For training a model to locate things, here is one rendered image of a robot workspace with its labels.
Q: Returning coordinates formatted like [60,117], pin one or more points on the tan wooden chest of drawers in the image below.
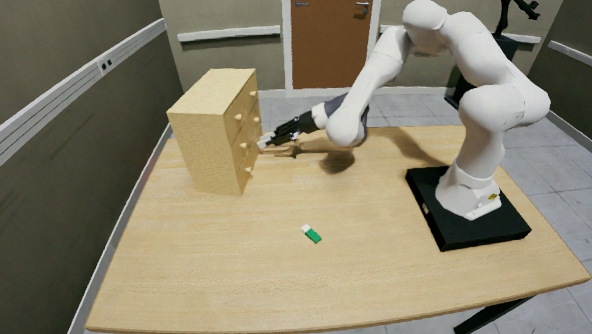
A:
[197,120]

